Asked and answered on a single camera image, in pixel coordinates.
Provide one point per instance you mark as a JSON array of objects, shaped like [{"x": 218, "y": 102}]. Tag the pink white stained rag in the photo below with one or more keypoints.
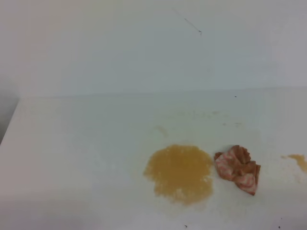
[{"x": 236, "y": 165}]

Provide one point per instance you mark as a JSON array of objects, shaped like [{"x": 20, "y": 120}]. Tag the large brown coffee stain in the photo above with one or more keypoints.
[{"x": 181, "y": 173}]

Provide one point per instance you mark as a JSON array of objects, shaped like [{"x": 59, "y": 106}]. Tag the small coffee stain right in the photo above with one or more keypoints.
[{"x": 300, "y": 161}]

